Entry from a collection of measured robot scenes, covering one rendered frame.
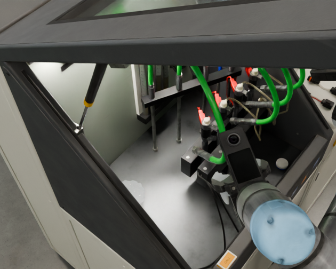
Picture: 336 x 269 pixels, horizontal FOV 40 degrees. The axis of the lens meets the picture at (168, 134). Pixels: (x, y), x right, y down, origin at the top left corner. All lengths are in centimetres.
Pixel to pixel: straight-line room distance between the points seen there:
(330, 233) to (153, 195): 88
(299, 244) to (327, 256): 6
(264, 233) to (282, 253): 3
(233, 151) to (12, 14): 57
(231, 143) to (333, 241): 23
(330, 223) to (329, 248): 5
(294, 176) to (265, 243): 83
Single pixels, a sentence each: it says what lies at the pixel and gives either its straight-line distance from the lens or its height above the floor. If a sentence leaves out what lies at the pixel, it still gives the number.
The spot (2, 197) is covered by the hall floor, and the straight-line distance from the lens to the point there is 261.
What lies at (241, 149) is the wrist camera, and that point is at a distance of 78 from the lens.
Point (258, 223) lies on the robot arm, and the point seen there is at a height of 158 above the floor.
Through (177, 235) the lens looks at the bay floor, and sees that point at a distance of 143.
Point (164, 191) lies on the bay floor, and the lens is 150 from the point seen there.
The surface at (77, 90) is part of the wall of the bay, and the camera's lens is 123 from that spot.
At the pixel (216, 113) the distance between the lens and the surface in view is 98.
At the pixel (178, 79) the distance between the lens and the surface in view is 136.
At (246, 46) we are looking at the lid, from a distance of 45.
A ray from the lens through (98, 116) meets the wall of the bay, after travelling 136.
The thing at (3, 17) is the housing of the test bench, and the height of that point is 150.
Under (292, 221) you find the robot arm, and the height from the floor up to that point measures 160.
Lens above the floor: 212
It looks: 53 degrees down
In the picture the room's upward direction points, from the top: 2 degrees counter-clockwise
